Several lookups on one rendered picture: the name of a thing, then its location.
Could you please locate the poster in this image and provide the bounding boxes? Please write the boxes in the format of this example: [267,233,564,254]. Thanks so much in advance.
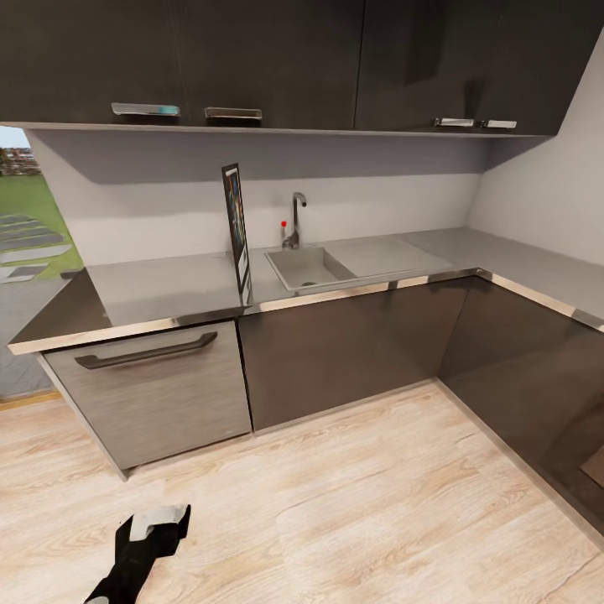
[221,164,249,294]

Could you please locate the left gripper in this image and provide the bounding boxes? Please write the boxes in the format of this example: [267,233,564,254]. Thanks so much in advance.
[115,504,192,579]

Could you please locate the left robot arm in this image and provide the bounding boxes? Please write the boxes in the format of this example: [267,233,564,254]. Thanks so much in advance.
[84,504,192,604]

